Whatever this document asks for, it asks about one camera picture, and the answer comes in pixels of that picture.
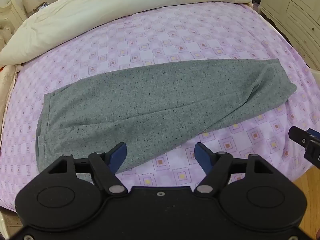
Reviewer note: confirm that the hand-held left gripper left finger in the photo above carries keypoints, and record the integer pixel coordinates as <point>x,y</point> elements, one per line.
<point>119,156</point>

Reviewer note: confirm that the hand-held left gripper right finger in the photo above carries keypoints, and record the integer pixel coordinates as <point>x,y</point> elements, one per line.
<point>202,158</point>

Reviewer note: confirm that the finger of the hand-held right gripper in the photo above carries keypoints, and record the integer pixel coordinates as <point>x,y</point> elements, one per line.
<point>315,135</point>
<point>298,135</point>

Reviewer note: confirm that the grey knit pants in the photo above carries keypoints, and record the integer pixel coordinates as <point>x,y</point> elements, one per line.
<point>150,100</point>

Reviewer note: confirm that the purple checked bed sheet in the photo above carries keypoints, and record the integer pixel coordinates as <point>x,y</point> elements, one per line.
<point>175,35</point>

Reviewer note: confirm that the cream embroidered bed cover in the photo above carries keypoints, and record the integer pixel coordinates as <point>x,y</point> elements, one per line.
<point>7,90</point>

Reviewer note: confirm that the cream wardrobe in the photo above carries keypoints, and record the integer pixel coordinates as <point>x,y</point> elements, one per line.
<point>295,5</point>

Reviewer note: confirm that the cream pillow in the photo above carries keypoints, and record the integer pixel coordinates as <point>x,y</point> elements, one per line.
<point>100,10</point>

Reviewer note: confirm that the cream tufted headboard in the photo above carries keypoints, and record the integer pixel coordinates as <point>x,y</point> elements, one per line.
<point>12,12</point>

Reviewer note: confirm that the cream bed frame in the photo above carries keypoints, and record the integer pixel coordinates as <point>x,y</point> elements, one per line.
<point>7,225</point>

